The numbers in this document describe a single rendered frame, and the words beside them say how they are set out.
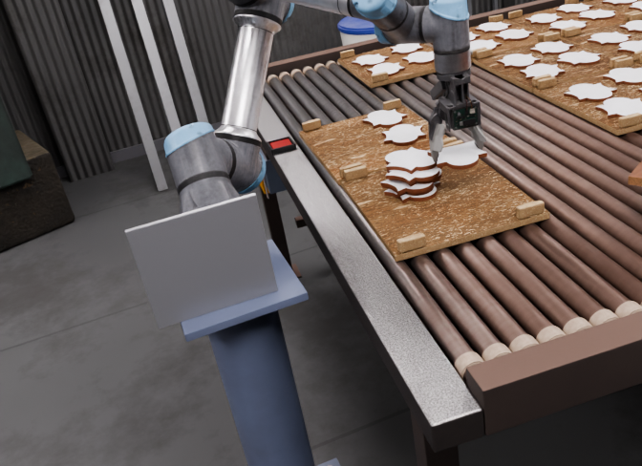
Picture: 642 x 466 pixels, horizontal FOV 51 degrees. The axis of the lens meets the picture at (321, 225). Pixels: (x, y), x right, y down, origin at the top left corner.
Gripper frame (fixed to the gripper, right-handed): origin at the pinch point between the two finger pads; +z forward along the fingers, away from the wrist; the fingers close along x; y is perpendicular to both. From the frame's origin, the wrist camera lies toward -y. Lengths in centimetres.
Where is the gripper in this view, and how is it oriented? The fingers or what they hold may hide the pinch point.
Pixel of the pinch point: (457, 153)
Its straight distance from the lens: 157.1
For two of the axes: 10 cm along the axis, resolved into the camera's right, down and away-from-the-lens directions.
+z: 1.7, 8.6, 4.8
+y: 1.6, 4.6, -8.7
